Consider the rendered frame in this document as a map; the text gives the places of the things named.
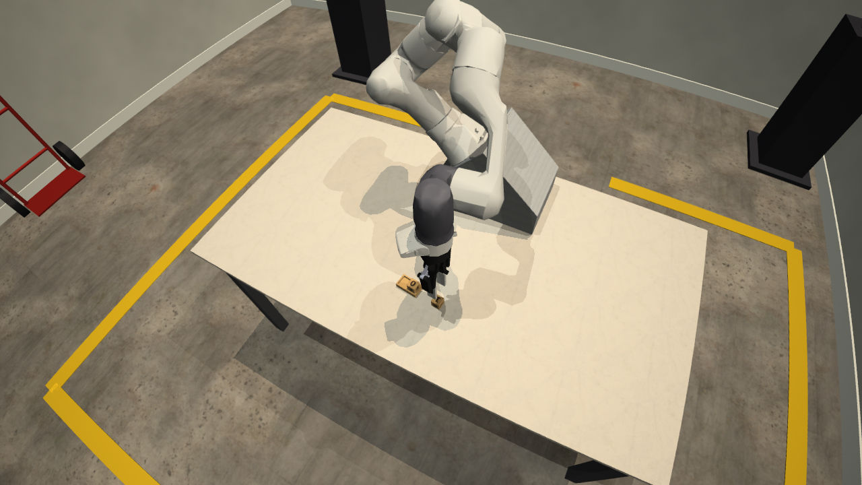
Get brown rectangular tray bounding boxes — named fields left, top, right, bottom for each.
left=396, top=274, right=422, bottom=298

